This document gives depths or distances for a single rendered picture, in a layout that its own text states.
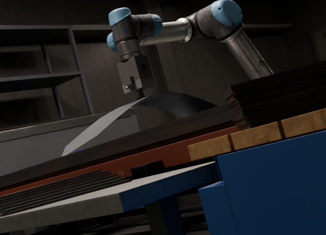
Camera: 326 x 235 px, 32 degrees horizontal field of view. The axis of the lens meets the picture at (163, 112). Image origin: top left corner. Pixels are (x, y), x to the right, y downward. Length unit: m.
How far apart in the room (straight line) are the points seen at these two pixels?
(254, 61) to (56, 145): 0.97
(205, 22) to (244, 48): 0.18
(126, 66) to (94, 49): 5.10
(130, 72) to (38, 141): 0.86
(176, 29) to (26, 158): 0.87
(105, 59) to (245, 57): 4.86
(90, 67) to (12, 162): 4.39
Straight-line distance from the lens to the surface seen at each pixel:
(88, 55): 6.86
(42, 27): 5.66
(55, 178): 1.58
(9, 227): 1.16
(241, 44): 2.25
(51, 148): 2.62
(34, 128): 2.60
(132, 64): 1.84
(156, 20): 1.97
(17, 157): 2.53
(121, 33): 1.87
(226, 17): 2.18
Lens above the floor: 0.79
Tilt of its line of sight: 4 degrees up
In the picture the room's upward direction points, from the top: 15 degrees counter-clockwise
